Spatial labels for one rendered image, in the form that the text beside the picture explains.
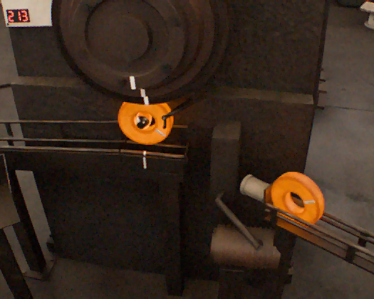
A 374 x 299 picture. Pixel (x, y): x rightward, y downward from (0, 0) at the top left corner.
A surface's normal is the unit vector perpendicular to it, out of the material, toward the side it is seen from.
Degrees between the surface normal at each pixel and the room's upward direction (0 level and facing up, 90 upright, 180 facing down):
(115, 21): 90
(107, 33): 90
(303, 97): 0
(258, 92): 0
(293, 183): 90
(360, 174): 0
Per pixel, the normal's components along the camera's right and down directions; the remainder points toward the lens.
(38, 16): -0.17, 0.59
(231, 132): -0.01, -0.81
